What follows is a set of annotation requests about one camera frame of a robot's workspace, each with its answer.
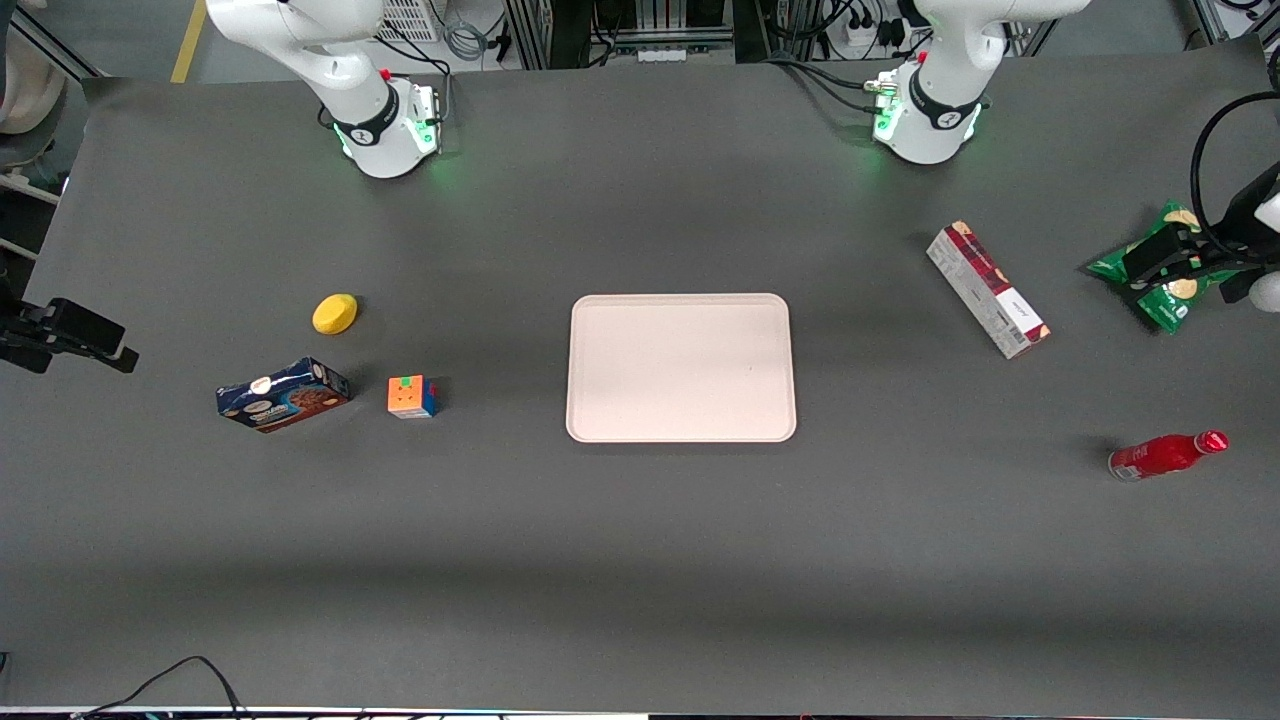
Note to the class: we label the red bottle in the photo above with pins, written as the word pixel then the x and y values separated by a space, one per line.
pixel 1160 457

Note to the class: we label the pink plastic tray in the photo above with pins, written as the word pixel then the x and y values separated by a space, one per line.
pixel 680 368

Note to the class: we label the white perforated box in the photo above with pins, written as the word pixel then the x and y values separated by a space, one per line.
pixel 408 18

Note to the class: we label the green chips bag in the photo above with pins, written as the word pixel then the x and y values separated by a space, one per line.
pixel 1165 300

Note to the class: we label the yellow lemon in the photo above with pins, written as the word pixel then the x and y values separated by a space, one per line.
pixel 335 314

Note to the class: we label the white power strip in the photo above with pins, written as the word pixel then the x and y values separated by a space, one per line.
pixel 665 54

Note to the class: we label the blue cookie box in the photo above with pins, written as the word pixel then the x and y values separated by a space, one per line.
pixel 283 396

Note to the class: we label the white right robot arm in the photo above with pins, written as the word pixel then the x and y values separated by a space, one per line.
pixel 370 110

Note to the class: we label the red cookie box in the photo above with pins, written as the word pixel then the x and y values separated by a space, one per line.
pixel 985 288

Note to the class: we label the beige chair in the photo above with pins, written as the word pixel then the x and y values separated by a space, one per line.
pixel 25 70

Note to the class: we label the aluminium frame post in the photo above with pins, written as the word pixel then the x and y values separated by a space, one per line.
pixel 527 30

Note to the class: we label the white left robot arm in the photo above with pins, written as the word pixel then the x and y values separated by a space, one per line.
pixel 940 120

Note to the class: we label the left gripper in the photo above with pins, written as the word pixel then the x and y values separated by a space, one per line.
pixel 1236 224

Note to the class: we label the colourful puzzle cube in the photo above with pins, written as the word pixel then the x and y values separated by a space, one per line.
pixel 410 397

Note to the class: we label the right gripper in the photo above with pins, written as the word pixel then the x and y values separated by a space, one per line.
pixel 28 330

